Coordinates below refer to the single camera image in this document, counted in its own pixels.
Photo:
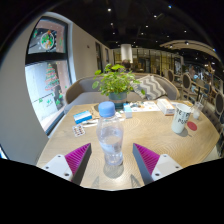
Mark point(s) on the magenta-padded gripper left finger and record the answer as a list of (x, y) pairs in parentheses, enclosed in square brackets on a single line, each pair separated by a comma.
[(56, 166)]

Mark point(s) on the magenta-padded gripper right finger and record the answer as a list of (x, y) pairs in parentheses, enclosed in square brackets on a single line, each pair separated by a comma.
[(166, 165)]

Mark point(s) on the clear blue-capped water bottle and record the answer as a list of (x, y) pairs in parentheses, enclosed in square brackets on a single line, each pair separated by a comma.
[(110, 133)]

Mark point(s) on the blister pill pack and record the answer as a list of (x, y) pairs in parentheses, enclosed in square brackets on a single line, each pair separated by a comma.
[(79, 130)]

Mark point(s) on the flat round red coaster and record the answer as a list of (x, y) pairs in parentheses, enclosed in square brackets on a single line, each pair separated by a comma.
[(192, 126)]

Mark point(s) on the blue and white box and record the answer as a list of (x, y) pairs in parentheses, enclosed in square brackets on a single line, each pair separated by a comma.
[(82, 117)]

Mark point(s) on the small light blue box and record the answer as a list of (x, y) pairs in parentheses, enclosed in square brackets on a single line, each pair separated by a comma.
[(127, 111)]

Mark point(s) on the grey curved sofa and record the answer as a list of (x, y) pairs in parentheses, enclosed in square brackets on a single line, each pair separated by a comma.
[(80, 90)]

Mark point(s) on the grey white chevron cushion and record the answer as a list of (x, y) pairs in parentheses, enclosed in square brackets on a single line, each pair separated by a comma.
[(151, 87)]

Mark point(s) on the group of dining chairs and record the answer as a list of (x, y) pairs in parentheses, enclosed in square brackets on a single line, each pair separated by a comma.
[(186, 81)]

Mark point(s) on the window with christmas decals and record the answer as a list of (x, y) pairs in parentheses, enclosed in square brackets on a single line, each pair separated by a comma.
[(46, 80)]

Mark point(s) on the green potted plant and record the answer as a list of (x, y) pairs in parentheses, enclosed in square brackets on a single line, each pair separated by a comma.
[(115, 83)]

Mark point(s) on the gold framed shelf unit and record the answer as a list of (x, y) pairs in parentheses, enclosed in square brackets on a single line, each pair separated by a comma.
[(155, 61)]

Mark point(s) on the person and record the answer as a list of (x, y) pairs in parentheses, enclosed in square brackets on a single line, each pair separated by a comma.
[(126, 63)]

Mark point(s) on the white round column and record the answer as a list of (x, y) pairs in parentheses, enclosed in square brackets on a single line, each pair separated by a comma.
[(126, 52)]

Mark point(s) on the group of ceiling lights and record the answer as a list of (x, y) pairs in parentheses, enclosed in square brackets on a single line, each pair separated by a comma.
[(109, 9)]

